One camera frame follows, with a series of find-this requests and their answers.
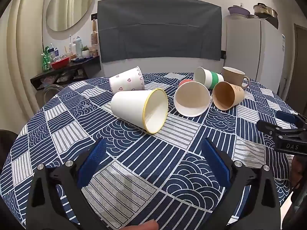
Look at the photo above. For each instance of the beige curtain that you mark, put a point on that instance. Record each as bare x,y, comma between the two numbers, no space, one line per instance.
26,52

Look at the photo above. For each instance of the white bottle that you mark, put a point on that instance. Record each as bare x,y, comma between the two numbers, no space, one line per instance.
79,46

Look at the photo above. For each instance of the oval wall mirror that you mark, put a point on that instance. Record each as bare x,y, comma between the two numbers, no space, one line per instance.
69,4

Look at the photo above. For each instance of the electric toothbrush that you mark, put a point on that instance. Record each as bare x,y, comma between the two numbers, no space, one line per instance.
70,44

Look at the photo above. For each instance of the brown paper cup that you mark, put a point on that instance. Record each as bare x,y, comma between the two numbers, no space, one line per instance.
225,95

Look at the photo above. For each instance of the black wall shelf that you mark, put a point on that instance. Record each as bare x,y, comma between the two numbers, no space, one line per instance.
88,64

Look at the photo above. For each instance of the person's right forearm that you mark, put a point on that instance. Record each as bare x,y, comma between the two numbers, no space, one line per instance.
298,170

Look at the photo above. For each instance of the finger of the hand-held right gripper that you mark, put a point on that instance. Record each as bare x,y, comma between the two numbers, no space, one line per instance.
283,140
287,117

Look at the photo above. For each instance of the grey cloth cover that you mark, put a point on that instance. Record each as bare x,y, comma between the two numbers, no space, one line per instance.
158,28

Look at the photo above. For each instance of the person's left hand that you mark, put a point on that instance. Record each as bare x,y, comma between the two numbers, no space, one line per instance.
144,225

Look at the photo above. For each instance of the green patterned bottle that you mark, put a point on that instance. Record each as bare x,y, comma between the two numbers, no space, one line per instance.
45,61

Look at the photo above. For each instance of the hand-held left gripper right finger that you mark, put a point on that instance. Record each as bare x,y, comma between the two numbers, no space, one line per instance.
215,163

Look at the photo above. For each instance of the white cup with coral outside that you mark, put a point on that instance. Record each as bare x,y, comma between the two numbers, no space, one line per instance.
191,98

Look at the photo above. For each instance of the blue plate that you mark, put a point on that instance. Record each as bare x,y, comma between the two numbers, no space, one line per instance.
81,59

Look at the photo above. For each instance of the dark door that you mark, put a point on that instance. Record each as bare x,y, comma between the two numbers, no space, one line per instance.
301,64

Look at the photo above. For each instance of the white cup with yellow rim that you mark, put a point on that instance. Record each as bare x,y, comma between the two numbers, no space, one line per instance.
129,105

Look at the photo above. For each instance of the wooden hairbrush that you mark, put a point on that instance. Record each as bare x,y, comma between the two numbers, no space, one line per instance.
94,38

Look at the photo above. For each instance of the white refrigerator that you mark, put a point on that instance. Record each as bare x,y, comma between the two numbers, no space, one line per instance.
244,48

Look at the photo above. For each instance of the white cup with green band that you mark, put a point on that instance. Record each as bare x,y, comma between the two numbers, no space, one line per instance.
213,79

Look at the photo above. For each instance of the small potted plant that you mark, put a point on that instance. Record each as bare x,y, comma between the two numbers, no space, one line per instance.
85,52

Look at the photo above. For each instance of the clear plastic chair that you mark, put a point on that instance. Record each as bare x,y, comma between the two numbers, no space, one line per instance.
49,89

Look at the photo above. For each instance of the black chair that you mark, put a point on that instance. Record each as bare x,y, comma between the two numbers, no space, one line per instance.
7,140

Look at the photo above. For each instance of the metal pot with lid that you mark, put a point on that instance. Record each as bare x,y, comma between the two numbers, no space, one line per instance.
265,10

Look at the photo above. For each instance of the white cup with heart print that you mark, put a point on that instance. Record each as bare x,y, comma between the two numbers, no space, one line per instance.
124,80

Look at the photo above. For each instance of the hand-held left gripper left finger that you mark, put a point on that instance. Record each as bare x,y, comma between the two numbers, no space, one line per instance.
92,163

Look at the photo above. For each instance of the purple bowl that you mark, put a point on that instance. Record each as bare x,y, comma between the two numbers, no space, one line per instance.
238,10

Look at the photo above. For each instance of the red bowl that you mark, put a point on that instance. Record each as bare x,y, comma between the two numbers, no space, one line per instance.
59,64

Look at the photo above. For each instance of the blue white patterned tablecloth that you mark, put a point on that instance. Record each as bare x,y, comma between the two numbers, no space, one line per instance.
144,163

